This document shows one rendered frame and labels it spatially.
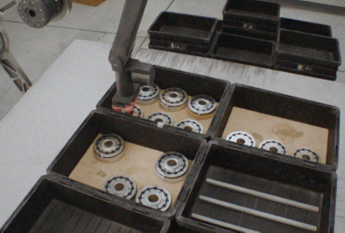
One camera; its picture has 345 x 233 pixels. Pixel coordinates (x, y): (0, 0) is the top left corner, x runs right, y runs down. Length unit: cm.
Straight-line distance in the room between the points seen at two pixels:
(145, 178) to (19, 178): 51
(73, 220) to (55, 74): 94
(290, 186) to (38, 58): 267
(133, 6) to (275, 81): 97
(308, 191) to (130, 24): 73
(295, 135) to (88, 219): 75
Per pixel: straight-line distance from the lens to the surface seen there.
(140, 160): 119
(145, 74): 113
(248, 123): 132
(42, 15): 145
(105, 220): 107
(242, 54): 251
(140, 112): 130
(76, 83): 175
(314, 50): 249
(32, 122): 161
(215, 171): 116
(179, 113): 134
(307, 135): 133
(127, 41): 106
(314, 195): 117
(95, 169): 118
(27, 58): 342
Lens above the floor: 173
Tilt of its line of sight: 41 degrees down
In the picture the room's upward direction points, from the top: 1 degrees counter-clockwise
